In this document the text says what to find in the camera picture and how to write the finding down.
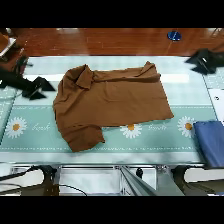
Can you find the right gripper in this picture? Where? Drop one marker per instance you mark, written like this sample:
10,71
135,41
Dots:
211,60

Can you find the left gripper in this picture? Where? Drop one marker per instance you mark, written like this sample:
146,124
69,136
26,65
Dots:
28,90

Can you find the brown T-shirt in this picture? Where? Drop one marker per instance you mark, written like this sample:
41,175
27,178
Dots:
113,100

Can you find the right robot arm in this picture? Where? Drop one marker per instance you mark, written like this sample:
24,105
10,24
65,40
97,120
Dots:
200,175

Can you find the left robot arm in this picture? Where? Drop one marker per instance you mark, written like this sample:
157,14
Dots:
10,78

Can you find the blue round disc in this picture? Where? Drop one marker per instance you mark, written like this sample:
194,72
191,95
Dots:
174,35

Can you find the blue garment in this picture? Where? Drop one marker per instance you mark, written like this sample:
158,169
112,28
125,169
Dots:
211,143

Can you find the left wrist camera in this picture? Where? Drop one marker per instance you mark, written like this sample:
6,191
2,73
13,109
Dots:
20,65

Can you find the silver frame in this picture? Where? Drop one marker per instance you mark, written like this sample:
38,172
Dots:
133,183

